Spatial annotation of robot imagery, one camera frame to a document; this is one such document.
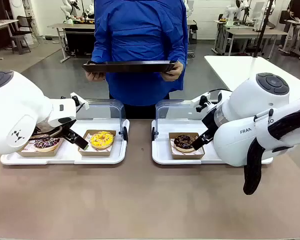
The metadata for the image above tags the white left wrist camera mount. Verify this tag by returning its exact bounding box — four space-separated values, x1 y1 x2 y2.
69 92 90 111

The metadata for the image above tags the grey background desk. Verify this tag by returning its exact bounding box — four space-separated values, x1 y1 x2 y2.
46 22 96 64

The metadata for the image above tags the yellow frosted donut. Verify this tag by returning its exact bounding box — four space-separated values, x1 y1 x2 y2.
78 129 117 157

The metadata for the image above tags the light wooden background table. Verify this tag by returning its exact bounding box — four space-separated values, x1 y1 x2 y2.
0 19 20 53

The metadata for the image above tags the black fabric cable sleeve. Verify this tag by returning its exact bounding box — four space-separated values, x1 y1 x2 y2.
242 105 300 196

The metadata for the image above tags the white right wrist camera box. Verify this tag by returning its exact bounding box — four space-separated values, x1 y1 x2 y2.
190 91 212 113

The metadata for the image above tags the white background robot with black joints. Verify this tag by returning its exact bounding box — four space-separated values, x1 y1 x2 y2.
223 0 244 21

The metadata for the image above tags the white display tray base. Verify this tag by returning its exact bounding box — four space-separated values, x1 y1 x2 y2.
150 118 275 166
0 117 131 166

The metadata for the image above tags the chocolate donut with coloured sprinkles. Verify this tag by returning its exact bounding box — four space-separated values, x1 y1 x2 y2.
33 136 62 153

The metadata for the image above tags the person's right hand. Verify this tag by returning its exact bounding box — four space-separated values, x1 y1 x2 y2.
85 71 107 82

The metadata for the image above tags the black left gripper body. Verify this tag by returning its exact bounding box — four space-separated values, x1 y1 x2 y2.
34 116 77 138

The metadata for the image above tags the black box under desk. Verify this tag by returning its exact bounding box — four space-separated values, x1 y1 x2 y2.
64 27 96 55

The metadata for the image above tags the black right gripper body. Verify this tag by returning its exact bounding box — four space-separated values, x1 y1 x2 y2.
201 106 220 138

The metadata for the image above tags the chocolate donut with nut crumbs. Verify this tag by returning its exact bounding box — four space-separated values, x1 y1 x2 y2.
173 134 200 154

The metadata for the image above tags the chocolate sprinkle donut left tray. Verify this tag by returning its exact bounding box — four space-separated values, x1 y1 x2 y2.
16 134 66 158

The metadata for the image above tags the person's left hand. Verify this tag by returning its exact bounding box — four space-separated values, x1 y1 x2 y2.
162 60 185 82

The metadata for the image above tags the dark office chair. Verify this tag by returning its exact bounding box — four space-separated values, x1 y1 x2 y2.
9 15 33 55

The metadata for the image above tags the grey background workbench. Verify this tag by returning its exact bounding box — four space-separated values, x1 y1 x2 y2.
214 19 289 56

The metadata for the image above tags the person's left forearm blue sleeve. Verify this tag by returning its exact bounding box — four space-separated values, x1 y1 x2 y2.
164 32 190 66

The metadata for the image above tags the black tripod pole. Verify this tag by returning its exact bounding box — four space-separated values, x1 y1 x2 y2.
254 0 276 57

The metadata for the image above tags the yellow sprinkled donut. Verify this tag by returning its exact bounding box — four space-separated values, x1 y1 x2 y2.
90 130 115 149

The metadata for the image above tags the clear hinged display lid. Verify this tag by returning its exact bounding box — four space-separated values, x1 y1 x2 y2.
151 99 217 142
74 98 129 145

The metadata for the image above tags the black serving tray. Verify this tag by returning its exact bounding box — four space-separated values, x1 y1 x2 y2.
82 60 178 74

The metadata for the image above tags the person's right forearm blue sleeve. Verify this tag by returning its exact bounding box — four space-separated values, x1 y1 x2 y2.
90 32 111 65

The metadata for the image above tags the background person in black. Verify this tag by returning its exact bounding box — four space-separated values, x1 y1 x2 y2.
277 0 300 50

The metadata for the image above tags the person torso in blue shirt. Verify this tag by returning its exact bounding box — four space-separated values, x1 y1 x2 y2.
90 0 190 120

